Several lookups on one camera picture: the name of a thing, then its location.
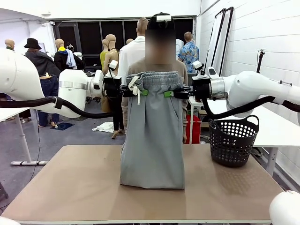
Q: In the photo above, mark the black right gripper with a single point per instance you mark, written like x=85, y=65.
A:
x=201, y=87

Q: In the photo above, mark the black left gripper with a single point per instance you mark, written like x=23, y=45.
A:
x=112, y=87

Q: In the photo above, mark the grey training pants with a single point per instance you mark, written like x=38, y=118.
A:
x=152, y=140

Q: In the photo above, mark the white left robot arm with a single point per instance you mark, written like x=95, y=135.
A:
x=70, y=86

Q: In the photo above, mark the person's left forearm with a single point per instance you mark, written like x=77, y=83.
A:
x=184, y=117

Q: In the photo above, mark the person's right forearm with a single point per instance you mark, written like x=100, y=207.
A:
x=124, y=118

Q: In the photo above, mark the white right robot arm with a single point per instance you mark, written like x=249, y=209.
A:
x=246, y=86

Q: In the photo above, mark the person's left hand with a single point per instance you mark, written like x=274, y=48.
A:
x=184, y=138

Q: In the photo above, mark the person in beige sweater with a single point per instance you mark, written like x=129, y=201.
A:
x=136, y=68

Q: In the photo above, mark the mannequin in white shirt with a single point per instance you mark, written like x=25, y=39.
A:
x=127, y=56

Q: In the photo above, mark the figure in blue floral shirt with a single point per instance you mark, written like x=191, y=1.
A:
x=187, y=52

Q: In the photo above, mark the red bin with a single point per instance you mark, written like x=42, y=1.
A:
x=195, y=129

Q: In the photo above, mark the mannequin in yellow-green top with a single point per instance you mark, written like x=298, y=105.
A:
x=103, y=58

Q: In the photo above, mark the bare mannequin black trousers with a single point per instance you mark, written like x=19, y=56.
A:
x=111, y=50

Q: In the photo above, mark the white cloth on floor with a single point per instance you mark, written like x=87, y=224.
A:
x=103, y=128

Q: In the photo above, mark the small bare mannequin head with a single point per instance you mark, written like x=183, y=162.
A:
x=129, y=41

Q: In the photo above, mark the black framed white panel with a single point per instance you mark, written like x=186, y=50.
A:
x=228, y=39
x=214, y=44

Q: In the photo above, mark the light blue hanging shirt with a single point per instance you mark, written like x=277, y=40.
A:
x=70, y=59

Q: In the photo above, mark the black cap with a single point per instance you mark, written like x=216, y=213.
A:
x=172, y=25

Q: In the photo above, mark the dark blue floor mat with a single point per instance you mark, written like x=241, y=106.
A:
x=65, y=126

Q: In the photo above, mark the mannequin with yellow collar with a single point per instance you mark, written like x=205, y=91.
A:
x=61, y=58

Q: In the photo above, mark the black perforated laundry basket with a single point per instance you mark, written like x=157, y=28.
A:
x=232, y=152

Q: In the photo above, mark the black tripod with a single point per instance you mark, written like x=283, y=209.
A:
x=260, y=58

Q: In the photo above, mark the large white table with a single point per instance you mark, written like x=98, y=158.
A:
x=276, y=132

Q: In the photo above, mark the white desk with T-foot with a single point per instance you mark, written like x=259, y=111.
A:
x=23, y=140

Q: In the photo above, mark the mannequin in cream jacket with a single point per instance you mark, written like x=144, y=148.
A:
x=9, y=44

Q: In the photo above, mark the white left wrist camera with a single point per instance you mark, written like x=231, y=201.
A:
x=113, y=64

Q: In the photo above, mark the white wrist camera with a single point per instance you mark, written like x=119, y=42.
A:
x=197, y=65
x=113, y=64

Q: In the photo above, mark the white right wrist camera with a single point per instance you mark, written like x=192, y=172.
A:
x=197, y=65

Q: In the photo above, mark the white head camera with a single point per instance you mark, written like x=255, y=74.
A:
x=163, y=18

